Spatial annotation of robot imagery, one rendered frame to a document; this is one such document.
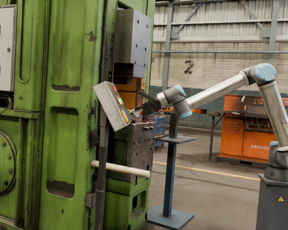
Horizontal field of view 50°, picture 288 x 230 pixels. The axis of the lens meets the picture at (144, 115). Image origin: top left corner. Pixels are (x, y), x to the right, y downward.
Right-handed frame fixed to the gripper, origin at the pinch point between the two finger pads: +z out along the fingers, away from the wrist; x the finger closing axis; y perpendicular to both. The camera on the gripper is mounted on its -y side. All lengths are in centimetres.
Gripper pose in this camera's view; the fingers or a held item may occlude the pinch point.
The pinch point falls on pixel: (130, 111)
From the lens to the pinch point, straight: 199.6
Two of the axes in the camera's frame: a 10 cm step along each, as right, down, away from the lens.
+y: 4.4, 9.0, 0.4
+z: -9.0, 4.4, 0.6
